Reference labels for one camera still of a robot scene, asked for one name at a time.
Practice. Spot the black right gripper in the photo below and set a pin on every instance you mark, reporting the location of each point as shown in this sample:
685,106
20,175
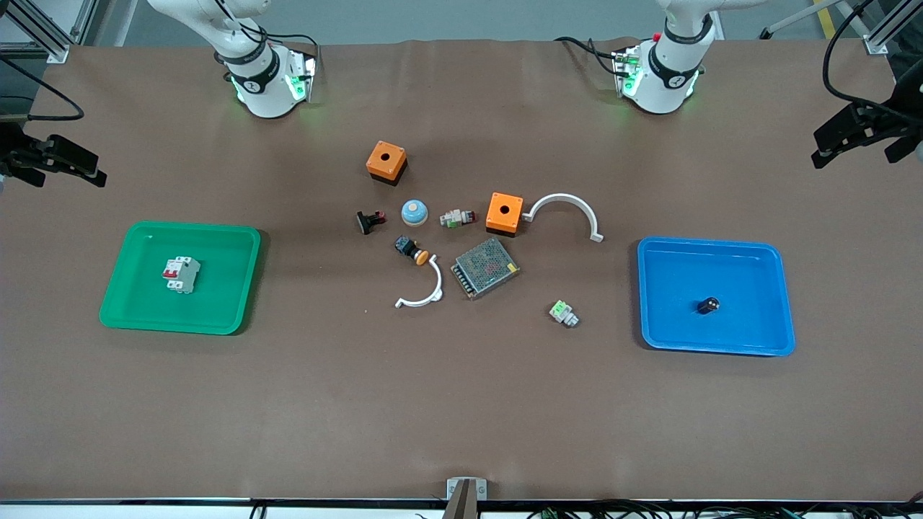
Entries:
16,156

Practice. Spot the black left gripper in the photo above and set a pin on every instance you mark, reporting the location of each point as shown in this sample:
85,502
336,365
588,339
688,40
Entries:
881,120

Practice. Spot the white red circuit breaker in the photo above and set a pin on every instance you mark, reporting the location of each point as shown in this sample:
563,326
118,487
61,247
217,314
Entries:
184,275

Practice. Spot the small black cylindrical capacitor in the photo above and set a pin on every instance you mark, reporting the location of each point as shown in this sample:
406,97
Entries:
708,305

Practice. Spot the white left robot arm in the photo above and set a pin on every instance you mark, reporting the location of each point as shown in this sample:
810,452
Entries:
667,86

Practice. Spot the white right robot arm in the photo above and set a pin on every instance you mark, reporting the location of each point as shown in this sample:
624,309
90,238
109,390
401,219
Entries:
259,90

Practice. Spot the green plastic tray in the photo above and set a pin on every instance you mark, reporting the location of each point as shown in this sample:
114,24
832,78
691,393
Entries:
223,288

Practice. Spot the blue plastic tray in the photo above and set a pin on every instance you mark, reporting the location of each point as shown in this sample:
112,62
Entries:
678,288

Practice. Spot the large white arc clamp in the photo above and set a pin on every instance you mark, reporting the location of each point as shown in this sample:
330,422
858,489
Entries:
570,198

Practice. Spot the orange black button box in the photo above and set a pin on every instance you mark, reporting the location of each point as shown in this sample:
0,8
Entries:
386,160
505,210

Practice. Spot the green white contact block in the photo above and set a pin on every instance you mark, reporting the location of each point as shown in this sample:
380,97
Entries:
563,313

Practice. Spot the blue dome buzzer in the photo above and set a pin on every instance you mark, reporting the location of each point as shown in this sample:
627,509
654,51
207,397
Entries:
414,212

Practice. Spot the orange head black push button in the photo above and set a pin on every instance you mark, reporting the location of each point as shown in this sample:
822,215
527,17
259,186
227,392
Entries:
409,249

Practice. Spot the metal mesh power supply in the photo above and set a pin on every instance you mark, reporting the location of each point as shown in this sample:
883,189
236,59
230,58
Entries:
485,268

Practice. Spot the small white arc clamp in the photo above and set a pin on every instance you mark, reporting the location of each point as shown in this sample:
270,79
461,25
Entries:
436,282

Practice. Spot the brown table mat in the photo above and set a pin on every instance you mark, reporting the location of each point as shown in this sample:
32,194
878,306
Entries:
461,404

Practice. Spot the aluminium frame profile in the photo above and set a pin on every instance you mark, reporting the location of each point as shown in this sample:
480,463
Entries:
883,32
50,32

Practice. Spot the metal connector bracket green light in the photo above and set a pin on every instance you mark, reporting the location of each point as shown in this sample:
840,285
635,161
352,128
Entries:
626,72
303,76

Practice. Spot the black square push button switch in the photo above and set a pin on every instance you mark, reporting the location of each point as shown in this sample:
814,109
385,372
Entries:
369,222

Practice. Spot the white red green selector switch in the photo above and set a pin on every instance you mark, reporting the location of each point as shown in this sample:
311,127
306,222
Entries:
456,218

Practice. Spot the grey metal camera bracket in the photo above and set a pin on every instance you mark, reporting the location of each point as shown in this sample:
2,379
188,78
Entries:
466,491

